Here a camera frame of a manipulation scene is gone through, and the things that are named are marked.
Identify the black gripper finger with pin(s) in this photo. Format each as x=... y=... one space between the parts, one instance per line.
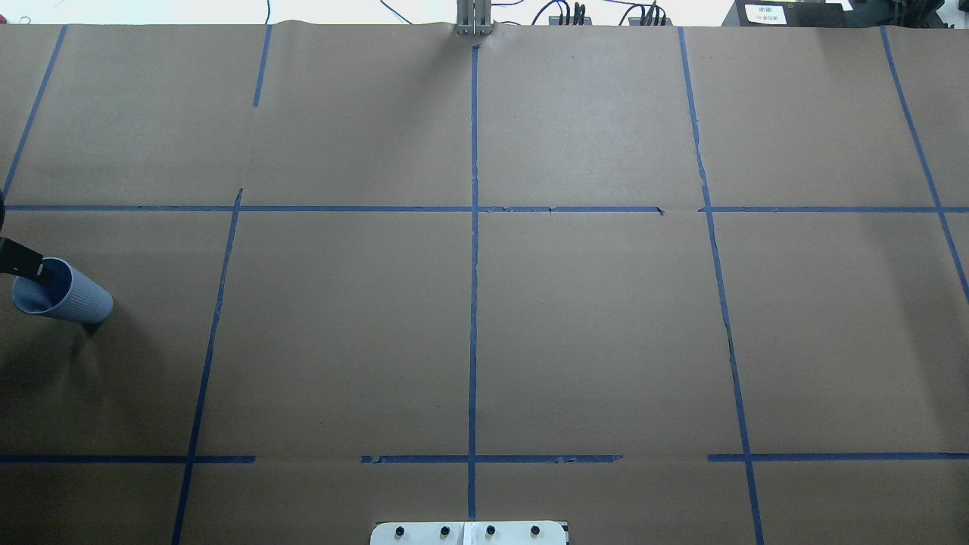
x=20 y=261

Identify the light blue ribbed cup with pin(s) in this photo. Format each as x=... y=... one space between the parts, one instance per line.
x=71 y=296

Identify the aluminium frame post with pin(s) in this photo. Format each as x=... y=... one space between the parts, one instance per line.
x=473 y=18

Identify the black connector block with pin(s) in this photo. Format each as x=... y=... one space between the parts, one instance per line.
x=651 y=14
x=568 y=14

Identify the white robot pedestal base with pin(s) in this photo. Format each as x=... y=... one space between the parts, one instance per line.
x=471 y=532

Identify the black box with label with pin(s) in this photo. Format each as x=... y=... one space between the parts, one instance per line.
x=792 y=14

